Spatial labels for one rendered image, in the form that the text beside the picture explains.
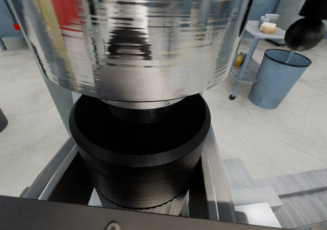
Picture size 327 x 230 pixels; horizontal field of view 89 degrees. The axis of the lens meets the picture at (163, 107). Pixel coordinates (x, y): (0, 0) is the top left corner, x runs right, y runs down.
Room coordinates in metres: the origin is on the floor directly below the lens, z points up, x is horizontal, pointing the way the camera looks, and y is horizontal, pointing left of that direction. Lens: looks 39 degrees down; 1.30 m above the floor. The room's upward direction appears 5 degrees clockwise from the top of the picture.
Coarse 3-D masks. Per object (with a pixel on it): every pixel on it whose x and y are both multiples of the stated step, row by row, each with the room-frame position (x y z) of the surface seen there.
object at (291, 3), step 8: (280, 0) 4.82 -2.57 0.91; (288, 0) 4.60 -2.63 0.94; (296, 0) 4.38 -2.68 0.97; (304, 0) 4.31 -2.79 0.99; (280, 8) 4.72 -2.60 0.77; (288, 8) 4.50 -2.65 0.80; (296, 8) 4.30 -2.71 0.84; (280, 16) 4.61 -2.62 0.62; (288, 16) 4.40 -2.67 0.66; (296, 16) 4.31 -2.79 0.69; (280, 24) 4.51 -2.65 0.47; (288, 24) 4.30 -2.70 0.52; (272, 40) 4.51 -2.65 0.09; (280, 40) 4.30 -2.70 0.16
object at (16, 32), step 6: (6, 6) 3.48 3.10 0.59; (12, 18) 3.48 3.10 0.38; (18, 24) 3.31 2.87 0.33; (12, 30) 3.26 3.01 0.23; (18, 30) 3.29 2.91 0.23; (0, 36) 2.88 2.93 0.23; (6, 36) 2.90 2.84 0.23; (12, 36) 2.93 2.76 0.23; (18, 36) 2.95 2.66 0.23; (0, 42) 2.85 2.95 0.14; (6, 48) 2.90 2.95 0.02
